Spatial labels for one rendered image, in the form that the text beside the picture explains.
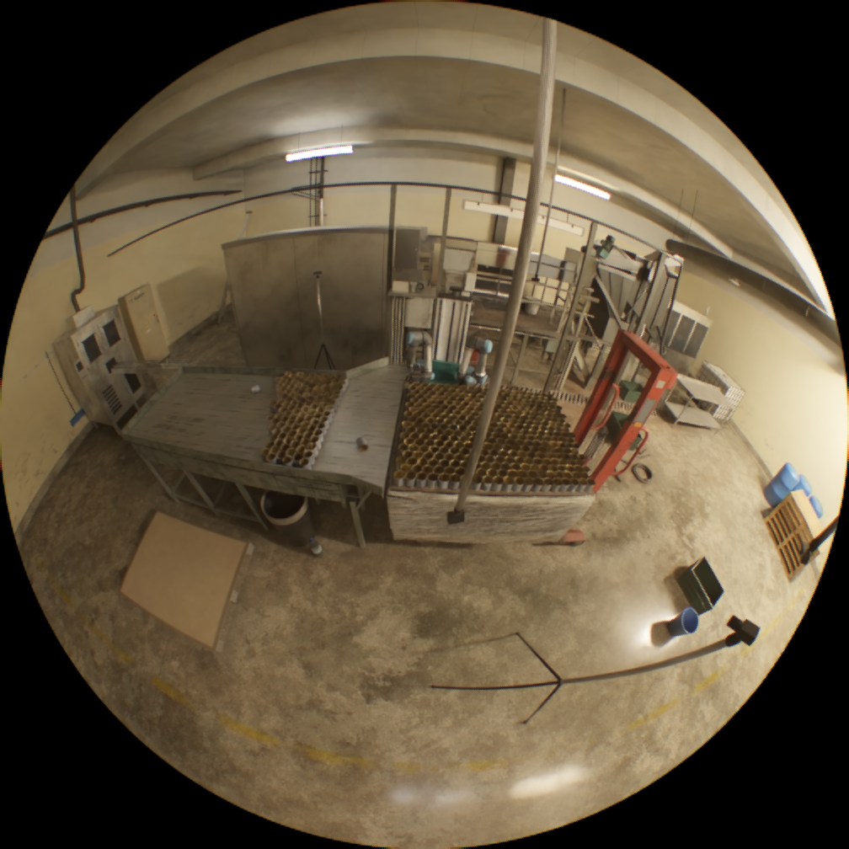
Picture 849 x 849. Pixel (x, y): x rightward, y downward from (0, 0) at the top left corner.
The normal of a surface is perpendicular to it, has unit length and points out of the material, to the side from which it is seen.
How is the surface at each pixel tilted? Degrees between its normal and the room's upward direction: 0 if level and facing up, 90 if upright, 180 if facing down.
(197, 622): 0
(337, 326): 90
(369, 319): 90
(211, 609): 0
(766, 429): 90
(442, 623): 0
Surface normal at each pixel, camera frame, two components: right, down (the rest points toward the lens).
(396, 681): 0.08, -0.75
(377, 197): -0.05, 0.65
